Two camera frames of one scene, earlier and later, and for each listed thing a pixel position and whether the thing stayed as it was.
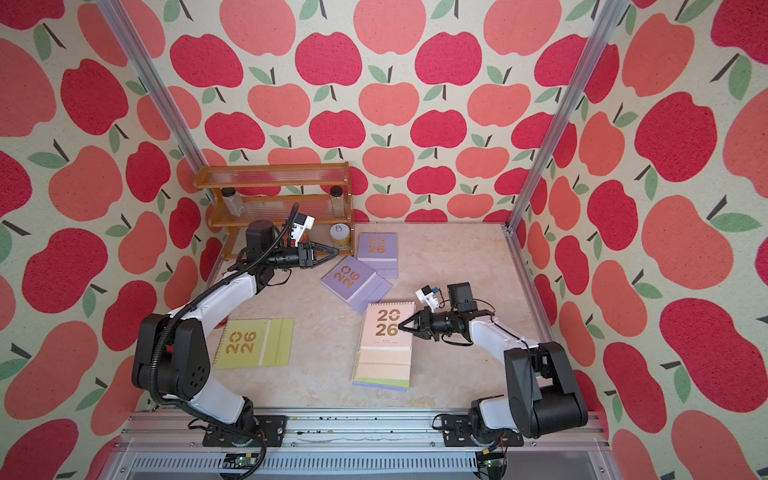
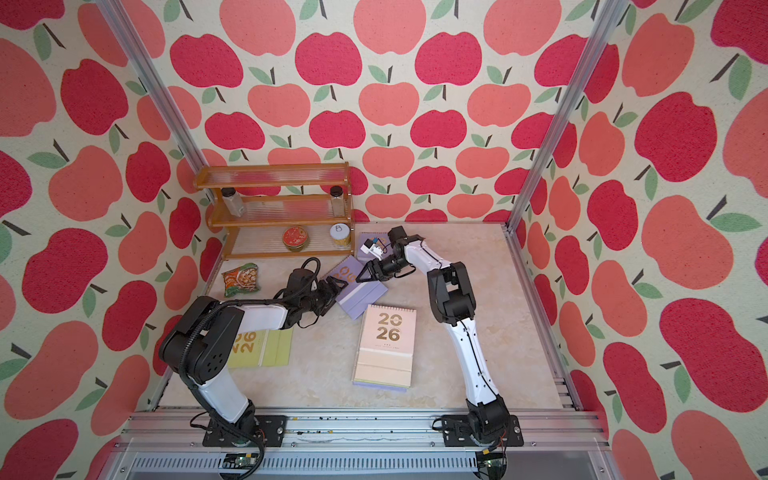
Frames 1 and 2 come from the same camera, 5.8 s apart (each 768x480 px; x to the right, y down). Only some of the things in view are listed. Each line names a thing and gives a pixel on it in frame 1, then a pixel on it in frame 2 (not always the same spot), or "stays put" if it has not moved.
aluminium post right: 610,14 stays put
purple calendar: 379,251 stays put
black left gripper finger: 321,246 -> 331,286
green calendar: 255,343 stays put
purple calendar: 356,283 stays put
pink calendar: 385,349 stays put
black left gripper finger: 322,259 -> 321,310
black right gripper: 425,323 -> 374,269
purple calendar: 381,387 stays put
